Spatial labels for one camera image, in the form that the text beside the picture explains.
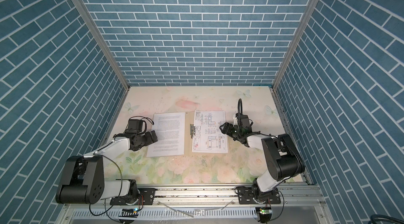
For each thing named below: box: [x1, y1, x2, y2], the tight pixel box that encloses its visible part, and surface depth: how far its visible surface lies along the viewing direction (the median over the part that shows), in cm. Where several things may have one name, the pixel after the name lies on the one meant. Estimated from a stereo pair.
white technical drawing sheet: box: [191, 110, 228, 154], surface depth 97 cm
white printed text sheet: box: [146, 112, 186, 158], surface depth 96 cm
